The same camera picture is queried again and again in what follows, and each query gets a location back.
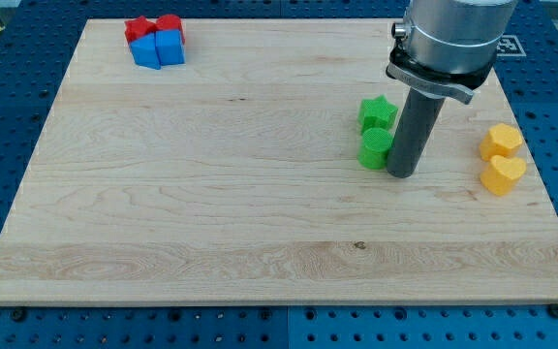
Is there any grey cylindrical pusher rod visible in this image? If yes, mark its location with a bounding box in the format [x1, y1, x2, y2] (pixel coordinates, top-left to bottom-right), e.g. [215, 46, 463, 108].
[387, 88, 445, 178]

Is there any green cylinder block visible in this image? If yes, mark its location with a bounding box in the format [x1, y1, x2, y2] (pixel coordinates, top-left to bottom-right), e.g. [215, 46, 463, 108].
[357, 127, 393, 170]

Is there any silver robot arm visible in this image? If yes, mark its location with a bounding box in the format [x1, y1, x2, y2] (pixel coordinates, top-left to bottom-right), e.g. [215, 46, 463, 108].
[387, 0, 517, 178]

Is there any green star block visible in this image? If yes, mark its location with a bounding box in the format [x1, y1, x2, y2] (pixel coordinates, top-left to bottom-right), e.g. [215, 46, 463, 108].
[357, 95, 398, 134]

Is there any red star block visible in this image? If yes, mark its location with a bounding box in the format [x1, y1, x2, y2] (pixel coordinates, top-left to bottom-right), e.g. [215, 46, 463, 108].
[124, 16, 157, 44]

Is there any yellow hexagon block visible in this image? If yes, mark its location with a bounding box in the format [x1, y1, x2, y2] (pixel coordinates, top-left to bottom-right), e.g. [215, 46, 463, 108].
[479, 123, 523, 161]

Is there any yellow heart block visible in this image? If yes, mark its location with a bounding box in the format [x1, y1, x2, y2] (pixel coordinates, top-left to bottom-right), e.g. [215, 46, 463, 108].
[480, 155, 527, 196]

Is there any fiducial marker tag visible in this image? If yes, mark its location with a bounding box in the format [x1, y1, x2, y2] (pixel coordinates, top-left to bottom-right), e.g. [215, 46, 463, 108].
[496, 34, 526, 57]

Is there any light wooden board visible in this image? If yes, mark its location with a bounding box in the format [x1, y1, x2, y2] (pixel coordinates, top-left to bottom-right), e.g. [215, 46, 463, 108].
[0, 19, 558, 306]

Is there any blue cube block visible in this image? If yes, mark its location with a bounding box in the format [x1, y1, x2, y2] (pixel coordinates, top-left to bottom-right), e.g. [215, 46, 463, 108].
[155, 29, 185, 66]

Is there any red round block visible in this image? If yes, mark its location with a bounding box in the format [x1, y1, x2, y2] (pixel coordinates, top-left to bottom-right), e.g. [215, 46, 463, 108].
[156, 14, 185, 43]

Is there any blue triangular block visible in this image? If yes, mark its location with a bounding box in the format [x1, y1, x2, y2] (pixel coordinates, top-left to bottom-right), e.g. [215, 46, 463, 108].
[129, 33, 161, 70]

